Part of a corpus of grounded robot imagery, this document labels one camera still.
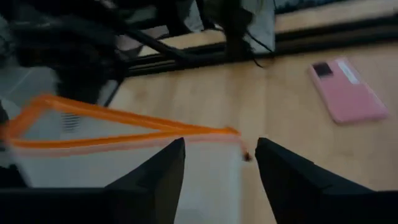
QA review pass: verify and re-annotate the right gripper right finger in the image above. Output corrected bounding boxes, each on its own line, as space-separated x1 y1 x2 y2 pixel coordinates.
254 137 398 224

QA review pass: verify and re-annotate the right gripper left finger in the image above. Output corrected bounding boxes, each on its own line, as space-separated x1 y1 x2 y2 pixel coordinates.
105 137 187 224

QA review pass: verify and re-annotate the mesh pouch with orange zipper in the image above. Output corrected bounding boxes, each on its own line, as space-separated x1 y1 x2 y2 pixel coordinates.
0 94 253 224

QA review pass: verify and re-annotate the pink smartphone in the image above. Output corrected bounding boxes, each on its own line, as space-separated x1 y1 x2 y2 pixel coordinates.
307 57 389 125

